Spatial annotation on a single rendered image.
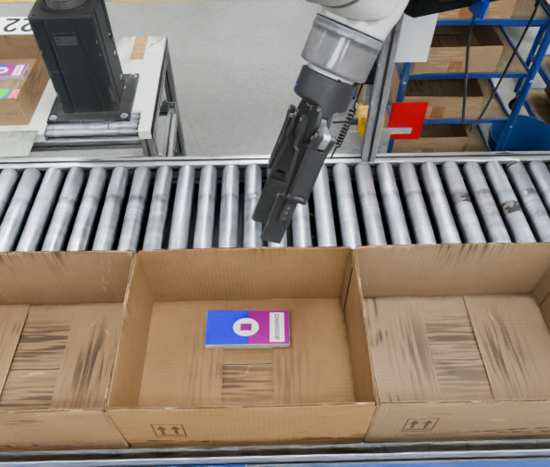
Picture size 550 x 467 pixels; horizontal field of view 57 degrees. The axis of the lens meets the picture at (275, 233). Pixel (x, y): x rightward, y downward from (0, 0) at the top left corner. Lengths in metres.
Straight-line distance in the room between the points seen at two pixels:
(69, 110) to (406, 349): 1.28
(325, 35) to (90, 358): 0.71
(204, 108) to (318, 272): 2.14
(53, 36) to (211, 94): 1.60
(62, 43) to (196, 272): 0.91
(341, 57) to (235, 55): 2.85
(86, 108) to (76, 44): 0.22
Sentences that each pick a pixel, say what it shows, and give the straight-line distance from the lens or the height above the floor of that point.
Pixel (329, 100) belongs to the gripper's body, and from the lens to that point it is 0.65.
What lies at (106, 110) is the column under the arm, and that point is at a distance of 1.77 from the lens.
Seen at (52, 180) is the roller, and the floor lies 0.75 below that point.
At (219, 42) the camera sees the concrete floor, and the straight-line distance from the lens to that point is 3.62.
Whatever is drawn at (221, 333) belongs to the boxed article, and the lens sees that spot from 0.99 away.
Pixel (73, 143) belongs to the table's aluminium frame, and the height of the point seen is 0.71.
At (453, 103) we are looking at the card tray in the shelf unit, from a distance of 2.09.
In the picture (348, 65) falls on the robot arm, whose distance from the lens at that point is 0.64.
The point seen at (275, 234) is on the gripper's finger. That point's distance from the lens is 0.71.
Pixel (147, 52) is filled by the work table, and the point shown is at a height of 0.75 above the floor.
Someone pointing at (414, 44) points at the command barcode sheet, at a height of 1.10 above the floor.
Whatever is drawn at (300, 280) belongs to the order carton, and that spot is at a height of 0.95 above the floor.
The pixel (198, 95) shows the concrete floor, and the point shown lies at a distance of 3.12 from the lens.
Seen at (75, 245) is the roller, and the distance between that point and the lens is 1.40.
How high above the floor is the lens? 1.77
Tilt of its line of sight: 50 degrees down
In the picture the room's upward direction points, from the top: straight up
